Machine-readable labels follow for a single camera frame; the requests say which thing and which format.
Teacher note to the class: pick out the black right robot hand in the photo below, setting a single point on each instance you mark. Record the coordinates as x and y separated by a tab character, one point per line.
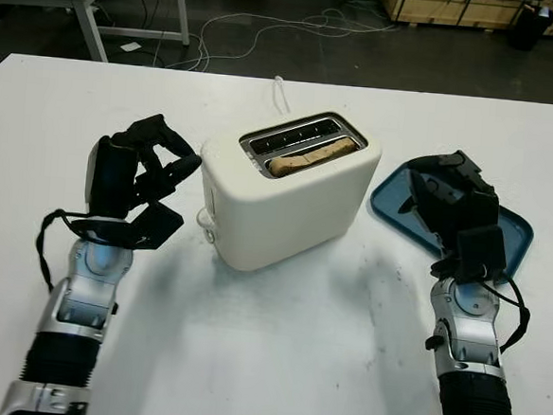
447	205

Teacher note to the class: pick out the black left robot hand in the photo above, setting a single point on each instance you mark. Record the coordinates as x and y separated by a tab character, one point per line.
112	182

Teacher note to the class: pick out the slice of brown bread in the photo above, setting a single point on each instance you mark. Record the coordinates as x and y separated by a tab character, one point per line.
308	160

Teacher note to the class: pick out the cream two-slot toaster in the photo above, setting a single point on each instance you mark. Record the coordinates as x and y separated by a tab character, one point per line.
295	209

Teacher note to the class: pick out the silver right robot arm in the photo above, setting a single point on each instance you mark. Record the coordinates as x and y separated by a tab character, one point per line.
467	335

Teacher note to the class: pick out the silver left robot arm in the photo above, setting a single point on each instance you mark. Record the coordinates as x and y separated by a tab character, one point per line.
80	298

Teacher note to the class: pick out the blue plastic tray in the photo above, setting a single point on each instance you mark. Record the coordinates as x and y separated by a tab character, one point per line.
391	196

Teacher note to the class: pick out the white paper scrap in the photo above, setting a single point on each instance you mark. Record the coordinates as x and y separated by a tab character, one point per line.
130	46

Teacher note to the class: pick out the wooden crate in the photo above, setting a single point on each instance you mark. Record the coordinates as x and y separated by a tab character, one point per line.
437	7

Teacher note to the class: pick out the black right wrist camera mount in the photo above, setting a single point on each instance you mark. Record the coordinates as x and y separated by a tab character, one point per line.
482	250

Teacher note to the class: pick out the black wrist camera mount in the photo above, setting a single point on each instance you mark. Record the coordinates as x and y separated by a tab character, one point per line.
151	227
482	250

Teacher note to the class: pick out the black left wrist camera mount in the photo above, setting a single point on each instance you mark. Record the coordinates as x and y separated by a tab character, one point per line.
151	227

